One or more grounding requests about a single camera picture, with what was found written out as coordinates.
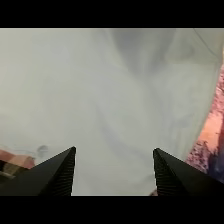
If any light blue shirt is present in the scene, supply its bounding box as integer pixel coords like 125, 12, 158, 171
0, 28, 224, 197

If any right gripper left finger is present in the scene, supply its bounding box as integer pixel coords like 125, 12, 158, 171
0, 146, 77, 197

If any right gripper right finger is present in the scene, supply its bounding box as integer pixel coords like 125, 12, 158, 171
152, 147, 224, 197

